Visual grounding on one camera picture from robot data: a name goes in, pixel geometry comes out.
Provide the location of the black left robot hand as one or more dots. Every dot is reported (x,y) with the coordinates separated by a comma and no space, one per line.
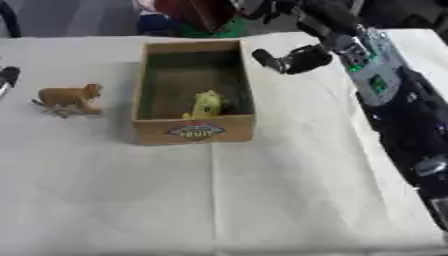
(8,76)

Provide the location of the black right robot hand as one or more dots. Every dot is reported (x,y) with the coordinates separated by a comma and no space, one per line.
(326,15)

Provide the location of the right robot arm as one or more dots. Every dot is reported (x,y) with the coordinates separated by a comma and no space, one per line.
(391,100)

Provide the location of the tan cardboard box green inside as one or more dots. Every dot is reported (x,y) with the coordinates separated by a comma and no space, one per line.
(192,131)

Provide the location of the black chair leg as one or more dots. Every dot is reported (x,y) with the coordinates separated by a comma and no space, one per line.
(10,18)

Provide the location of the brown toy animal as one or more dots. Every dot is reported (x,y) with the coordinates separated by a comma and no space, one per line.
(67,96)

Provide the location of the red and green bag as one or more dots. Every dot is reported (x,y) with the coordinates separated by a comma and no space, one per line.
(201,16)

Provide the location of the yellow green toy animal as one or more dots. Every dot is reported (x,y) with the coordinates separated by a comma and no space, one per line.
(207,105)

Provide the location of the blue bag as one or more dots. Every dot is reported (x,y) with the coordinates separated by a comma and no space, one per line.
(154,24)

